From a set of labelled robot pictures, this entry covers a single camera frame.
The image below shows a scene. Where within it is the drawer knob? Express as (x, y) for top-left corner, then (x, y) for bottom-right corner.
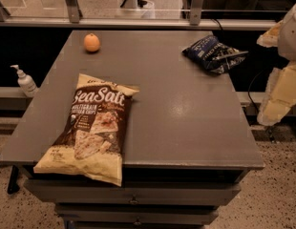
(129, 197), (139, 205)
(133, 218), (142, 227)

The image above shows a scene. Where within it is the white pump dispenser bottle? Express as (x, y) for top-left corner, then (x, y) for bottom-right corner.
(11, 65), (38, 97)

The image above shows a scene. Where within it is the upper drawer knob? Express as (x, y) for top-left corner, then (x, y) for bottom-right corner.
(129, 197), (139, 205)

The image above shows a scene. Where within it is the metal railing frame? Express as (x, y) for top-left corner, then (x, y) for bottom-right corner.
(0, 0), (296, 31)

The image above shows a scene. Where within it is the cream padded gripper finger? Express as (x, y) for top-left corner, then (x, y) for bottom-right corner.
(257, 21), (283, 48)
(257, 61), (296, 126)

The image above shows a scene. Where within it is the grey drawer cabinet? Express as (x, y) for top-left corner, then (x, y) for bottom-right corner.
(0, 31), (264, 229)

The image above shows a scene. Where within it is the lower drawer knob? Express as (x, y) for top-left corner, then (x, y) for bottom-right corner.
(133, 218), (142, 227)

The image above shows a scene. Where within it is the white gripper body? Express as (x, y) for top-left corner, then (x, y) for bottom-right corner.
(278, 4), (296, 61)

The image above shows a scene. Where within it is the sea salt tortilla chip bag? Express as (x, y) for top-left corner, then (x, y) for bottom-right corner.
(33, 74), (139, 186)

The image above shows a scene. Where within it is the blue chip bag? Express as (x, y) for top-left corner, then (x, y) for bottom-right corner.
(182, 35), (248, 74)

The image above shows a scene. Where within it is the black cable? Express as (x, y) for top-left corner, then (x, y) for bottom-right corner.
(247, 70), (265, 114)

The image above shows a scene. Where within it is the orange fruit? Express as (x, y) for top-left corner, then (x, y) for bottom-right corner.
(84, 33), (100, 52)

